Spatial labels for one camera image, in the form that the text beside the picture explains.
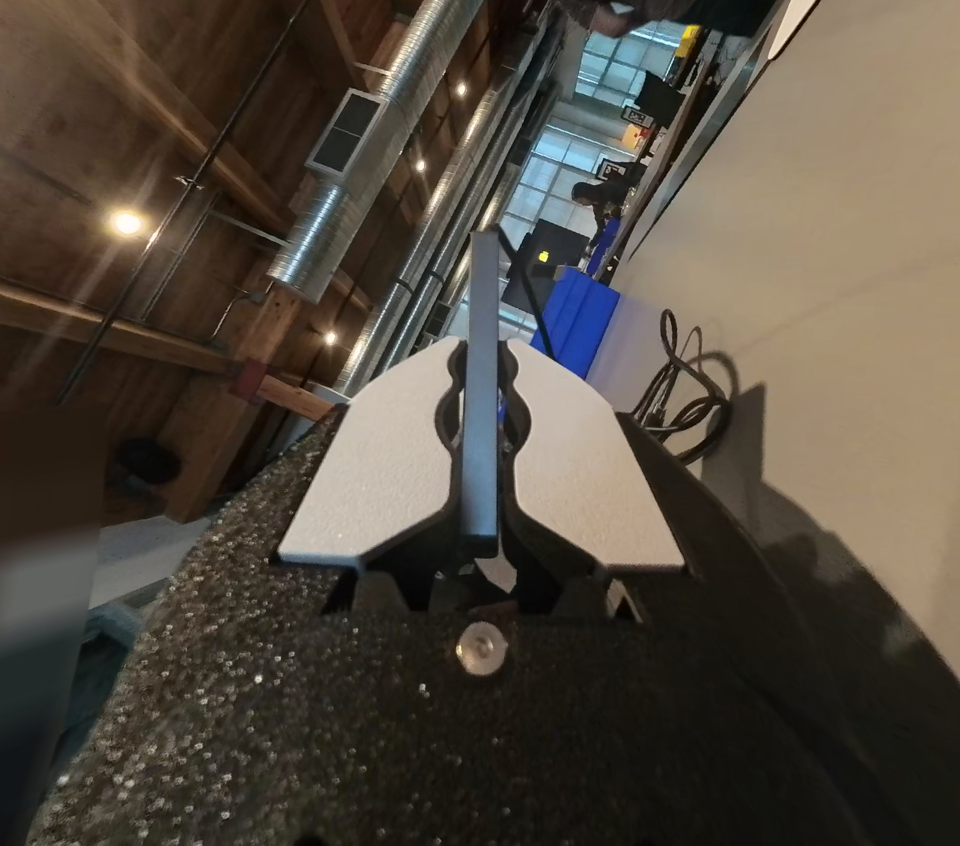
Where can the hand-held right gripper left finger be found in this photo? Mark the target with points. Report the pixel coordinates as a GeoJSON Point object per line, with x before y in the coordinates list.
{"type": "Point", "coordinates": [375, 478]}

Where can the black ceiling pipe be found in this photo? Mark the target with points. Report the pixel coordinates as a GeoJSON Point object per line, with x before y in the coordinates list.
{"type": "Point", "coordinates": [187, 181]}

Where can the black monitor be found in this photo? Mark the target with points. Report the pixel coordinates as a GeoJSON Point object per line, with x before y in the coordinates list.
{"type": "Point", "coordinates": [540, 238]}

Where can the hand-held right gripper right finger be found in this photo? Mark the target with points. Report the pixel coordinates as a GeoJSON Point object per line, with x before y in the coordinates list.
{"type": "Point", "coordinates": [592, 486]}

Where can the blue plastic bin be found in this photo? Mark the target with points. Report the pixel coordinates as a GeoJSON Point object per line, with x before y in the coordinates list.
{"type": "Point", "coordinates": [577, 313]}

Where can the grey usb hub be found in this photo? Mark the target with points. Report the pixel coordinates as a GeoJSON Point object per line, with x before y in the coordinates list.
{"type": "Point", "coordinates": [480, 411]}

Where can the silver ventilation duct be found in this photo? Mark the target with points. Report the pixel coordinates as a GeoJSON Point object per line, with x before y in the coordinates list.
{"type": "Point", "coordinates": [420, 51]}
{"type": "Point", "coordinates": [450, 216]}

